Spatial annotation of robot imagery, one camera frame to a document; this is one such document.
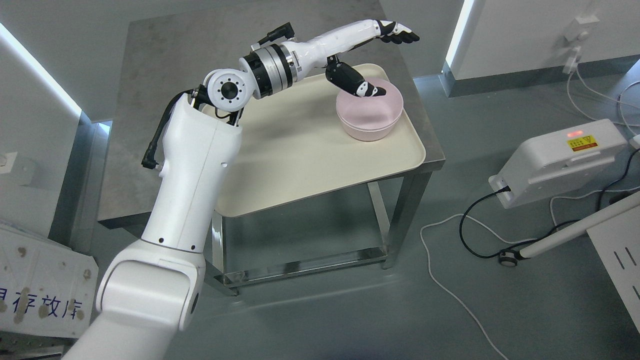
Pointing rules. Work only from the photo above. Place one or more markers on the white stand leg with caster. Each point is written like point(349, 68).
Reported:
point(510, 258)

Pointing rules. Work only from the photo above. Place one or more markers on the stainless steel table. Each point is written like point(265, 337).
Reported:
point(170, 55)

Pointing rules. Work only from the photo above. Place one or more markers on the white perforated panel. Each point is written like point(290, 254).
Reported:
point(617, 242)

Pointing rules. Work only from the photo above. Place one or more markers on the wall socket with plug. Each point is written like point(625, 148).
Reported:
point(579, 30)

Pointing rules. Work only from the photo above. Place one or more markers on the cream plastic tray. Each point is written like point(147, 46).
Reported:
point(293, 147)

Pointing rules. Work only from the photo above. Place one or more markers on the pink bowl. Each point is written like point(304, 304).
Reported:
point(368, 128)
point(371, 112)

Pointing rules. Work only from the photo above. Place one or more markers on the white power unit box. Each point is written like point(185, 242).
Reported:
point(557, 162)

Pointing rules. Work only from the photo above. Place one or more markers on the white sign with blue characters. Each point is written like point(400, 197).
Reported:
point(46, 288)

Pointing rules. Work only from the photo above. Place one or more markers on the white humanoid robot arm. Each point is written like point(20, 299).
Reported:
point(150, 290)

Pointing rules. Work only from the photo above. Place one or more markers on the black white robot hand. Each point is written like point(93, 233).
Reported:
point(349, 37)

